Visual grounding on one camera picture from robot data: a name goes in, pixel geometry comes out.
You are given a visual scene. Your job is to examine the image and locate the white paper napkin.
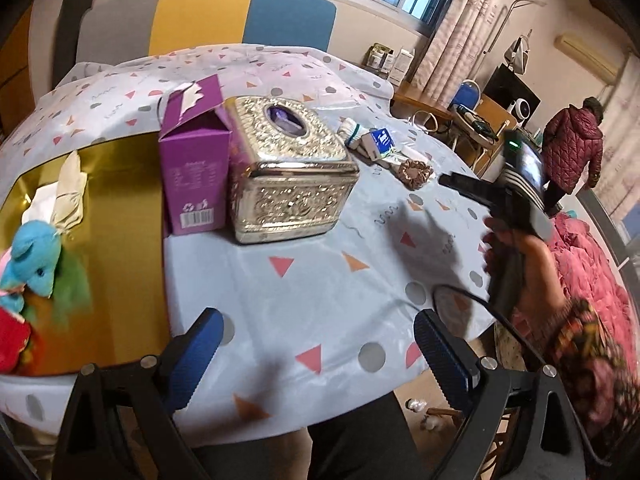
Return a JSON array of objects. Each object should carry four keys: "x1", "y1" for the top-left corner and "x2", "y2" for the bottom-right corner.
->
[{"x1": 21, "y1": 184, "x2": 61, "y2": 223}]

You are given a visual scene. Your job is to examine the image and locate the person's right hand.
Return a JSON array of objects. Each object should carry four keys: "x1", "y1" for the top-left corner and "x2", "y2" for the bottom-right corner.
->
[{"x1": 481, "y1": 215, "x2": 568, "y2": 328}]

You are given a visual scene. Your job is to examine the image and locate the person's right forearm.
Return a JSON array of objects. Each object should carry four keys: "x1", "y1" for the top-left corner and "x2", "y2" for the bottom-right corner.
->
[{"x1": 510, "y1": 295, "x2": 640, "y2": 480}]

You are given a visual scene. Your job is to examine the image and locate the white round fan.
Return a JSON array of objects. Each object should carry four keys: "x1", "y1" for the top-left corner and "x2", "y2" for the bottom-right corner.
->
[{"x1": 509, "y1": 99, "x2": 533, "y2": 128}]

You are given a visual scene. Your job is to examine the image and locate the white socks with blue stripe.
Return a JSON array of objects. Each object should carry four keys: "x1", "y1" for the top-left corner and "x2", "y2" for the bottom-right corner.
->
[{"x1": 337, "y1": 116, "x2": 371, "y2": 151}]

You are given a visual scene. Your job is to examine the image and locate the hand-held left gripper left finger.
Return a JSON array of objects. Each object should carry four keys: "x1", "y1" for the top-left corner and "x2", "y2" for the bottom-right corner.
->
[{"x1": 52, "y1": 307, "x2": 225, "y2": 480}]

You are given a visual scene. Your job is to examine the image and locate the tall white box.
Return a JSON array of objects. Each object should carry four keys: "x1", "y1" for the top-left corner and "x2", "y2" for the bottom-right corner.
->
[{"x1": 387, "y1": 47, "x2": 416, "y2": 86}]

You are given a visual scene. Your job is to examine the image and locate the printed curtain panel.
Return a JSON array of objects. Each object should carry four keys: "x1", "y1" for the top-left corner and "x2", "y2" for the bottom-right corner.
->
[{"x1": 407, "y1": 0, "x2": 511, "y2": 96}]

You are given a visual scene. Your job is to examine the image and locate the blue plush toy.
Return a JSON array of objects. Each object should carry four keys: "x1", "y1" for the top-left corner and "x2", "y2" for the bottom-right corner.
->
[{"x1": 10, "y1": 220, "x2": 63, "y2": 297}]

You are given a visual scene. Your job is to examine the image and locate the beige cloth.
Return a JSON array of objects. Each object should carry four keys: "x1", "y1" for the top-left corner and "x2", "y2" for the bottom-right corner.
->
[{"x1": 49, "y1": 150, "x2": 90, "y2": 235}]

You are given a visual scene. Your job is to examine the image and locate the black monitor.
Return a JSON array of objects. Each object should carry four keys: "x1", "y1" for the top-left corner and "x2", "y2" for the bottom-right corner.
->
[{"x1": 484, "y1": 65, "x2": 542, "y2": 121}]

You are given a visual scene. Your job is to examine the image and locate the white power cable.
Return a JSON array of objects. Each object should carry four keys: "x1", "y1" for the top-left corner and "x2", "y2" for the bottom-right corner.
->
[{"x1": 407, "y1": 112, "x2": 451, "y2": 133}]

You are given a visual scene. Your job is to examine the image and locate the hanging steam iron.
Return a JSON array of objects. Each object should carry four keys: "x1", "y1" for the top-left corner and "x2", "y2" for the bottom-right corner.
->
[{"x1": 505, "y1": 35, "x2": 533, "y2": 68}]

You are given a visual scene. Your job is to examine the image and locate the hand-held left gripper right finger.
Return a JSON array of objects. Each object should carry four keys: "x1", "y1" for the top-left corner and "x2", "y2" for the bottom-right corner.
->
[{"x1": 413, "y1": 309, "x2": 588, "y2": 480}]

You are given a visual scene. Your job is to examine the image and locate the person's dark pants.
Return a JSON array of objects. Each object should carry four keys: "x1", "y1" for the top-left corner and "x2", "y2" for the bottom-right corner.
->
[{"x1": 192, "y1": 392, "x2": 418, "y2": 480}]

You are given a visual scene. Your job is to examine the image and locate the wooden wardrobe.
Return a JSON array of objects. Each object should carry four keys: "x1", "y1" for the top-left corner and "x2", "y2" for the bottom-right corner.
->
[{"x1": 0, "y1": 0, "x2": 36, "y2": 131}]

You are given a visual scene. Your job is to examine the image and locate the purple carton box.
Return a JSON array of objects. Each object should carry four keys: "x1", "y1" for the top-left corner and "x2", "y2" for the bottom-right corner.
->
[{"x1": 158, "y1": 74, "x2": 236, "y2": 237}]

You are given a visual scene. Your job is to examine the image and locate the gold tin tray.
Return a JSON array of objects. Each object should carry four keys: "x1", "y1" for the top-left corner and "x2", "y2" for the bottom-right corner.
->
[{"x1": 0, "y1": 140, "x2": 173, "y2": 378}]

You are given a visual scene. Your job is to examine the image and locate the black hair tool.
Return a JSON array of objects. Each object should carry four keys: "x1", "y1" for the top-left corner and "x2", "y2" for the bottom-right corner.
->
[{"x1": 452, "y1": 105, "x2": 501, "y2": 136}]

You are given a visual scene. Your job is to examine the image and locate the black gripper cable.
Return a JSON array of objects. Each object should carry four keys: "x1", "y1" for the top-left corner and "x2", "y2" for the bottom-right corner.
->
[{"x1": 431, "y1": 284, "x2": 606, "y2": 480}]

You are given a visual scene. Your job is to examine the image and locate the blue tissue packet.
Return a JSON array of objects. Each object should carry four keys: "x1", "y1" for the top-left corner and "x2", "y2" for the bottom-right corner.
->
[{"x1": 357, "y1": 127, "x2": 401, "y2": 161}]

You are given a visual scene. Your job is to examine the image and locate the grey yellow blue chair back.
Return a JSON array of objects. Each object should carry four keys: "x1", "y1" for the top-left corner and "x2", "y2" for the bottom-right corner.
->
[{"x1": 77, "y1": 0, "x2": 337, "y2": 68}]

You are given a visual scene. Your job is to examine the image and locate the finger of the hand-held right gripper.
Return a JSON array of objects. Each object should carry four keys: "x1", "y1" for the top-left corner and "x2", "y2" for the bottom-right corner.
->
[{"x1": 438, "y1": 171, "x2": 501, "y2": 211}]

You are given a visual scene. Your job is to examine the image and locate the pink quilt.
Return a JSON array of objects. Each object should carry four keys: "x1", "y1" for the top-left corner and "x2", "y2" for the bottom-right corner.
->
[{"x1": 545, "y1": 212, "x2": 640, "y2": 361}]

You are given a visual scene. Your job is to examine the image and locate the air conditioner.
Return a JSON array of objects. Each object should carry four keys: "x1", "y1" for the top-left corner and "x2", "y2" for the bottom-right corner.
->
[{"x1": 555, "y1": 34, "x2": 621, "y2": 81}]

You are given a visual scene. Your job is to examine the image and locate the gold embossed tissue box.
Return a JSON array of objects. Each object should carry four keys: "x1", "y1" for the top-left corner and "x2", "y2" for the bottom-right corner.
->
[{"x1": 222, "y1": 95, "x2": 361, "y2": 246}]

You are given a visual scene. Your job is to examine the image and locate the patterned plastic tablecloth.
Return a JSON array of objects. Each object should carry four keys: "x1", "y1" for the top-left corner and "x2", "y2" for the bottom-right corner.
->
[{"x1": 0, "y1": 42, "x2": 496, "y2": 448}]

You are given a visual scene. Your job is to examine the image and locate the wooden side desk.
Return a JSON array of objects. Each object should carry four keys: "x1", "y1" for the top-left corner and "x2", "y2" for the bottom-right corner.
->
[{"x1": 392, "y1": 82, "x2": 463, "y2": 123}]

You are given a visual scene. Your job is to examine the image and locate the brown satin scrunchie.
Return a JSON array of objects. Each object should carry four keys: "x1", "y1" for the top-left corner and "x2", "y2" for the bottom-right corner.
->
[{"x1": 396, "y1": 159, "x2": 435, "y2": 190}]

